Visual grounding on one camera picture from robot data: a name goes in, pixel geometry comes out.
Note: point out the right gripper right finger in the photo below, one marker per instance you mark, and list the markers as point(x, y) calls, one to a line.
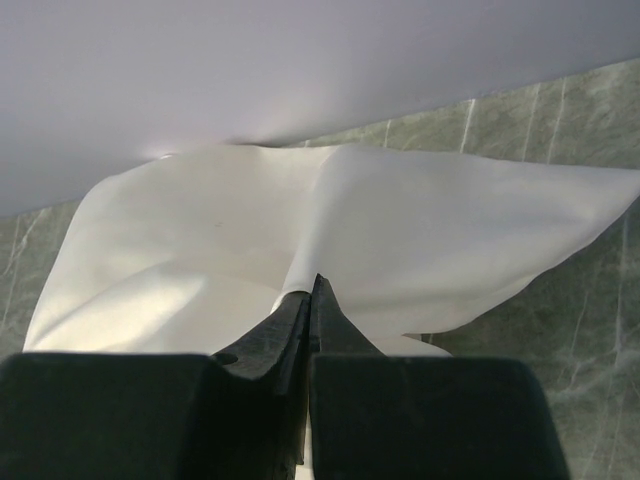
point(375, 416)

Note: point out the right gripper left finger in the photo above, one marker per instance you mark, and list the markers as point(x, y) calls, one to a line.
point(237, 414)

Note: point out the cream pillowcase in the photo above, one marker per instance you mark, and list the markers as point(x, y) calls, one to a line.
point(186, 254)

